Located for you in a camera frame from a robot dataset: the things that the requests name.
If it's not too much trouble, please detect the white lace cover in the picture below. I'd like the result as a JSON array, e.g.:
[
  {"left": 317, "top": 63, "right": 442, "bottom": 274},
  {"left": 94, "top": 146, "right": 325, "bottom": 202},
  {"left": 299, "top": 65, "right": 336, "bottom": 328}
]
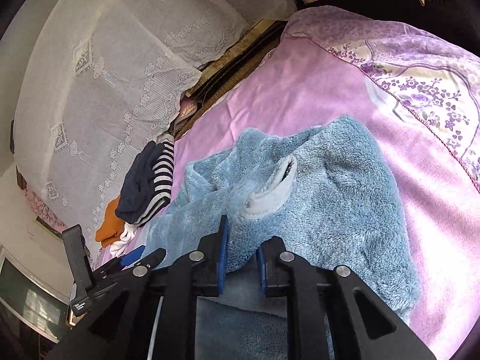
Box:
[{"left": 13, "top": 0, "right": 295, "bottom": 253}]

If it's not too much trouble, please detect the pink purple floral bedspread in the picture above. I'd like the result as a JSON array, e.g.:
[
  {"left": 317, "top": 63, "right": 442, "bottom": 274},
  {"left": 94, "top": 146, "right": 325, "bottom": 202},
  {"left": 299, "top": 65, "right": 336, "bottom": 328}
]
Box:
[{"left": 172, "top": 7, "right": 479, "bottom": 359}]

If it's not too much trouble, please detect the orange folded garment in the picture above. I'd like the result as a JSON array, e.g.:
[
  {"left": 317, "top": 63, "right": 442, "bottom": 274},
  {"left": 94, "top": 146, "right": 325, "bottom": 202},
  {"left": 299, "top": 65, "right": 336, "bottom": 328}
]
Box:
[{"left": 95, "top": 196, "right": 125, "bottom": 248}]

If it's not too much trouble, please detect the blue fleece baby garment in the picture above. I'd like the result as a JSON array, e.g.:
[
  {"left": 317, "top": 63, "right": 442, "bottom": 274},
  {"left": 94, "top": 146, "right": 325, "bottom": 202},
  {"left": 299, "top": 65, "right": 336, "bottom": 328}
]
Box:
[{"left": 145, "top": 116, "right": 420, "bottom": 359}]

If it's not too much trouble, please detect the navy striped folded garment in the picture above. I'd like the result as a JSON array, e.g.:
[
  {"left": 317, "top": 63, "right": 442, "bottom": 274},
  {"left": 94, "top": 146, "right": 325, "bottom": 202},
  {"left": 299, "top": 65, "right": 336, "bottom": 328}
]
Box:
[{"left": 115, "top": 136, "right": 174, "bottom": 227}]

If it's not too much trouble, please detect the woven straw mat stack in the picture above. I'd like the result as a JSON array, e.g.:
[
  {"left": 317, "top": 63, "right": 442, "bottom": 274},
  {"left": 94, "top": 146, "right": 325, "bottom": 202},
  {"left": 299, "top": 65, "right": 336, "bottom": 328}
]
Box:
[{"left": 169, "top": 19, "right": 287, "bottom": 140}]

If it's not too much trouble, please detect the white folded garment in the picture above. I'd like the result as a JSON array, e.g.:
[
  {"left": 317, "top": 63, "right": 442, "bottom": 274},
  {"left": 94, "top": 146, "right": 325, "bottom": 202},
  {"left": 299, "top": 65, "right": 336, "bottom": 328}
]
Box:
[{"left": 109, "top": 223, "right": 138, "bottom": 258}]

